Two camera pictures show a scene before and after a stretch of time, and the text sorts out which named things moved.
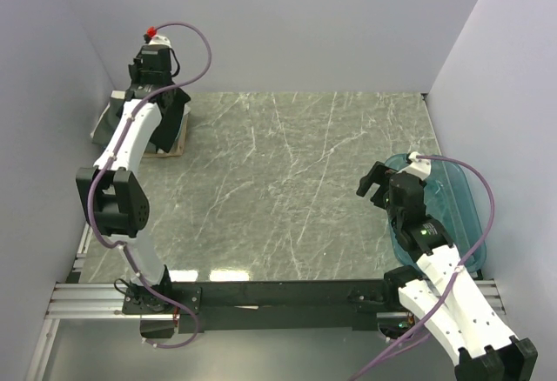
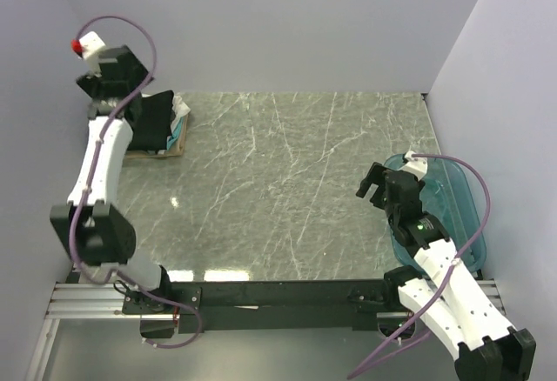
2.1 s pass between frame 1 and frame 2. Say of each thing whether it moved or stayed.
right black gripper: stayed
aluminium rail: stayed
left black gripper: moved
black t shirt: moved
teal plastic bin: stayed
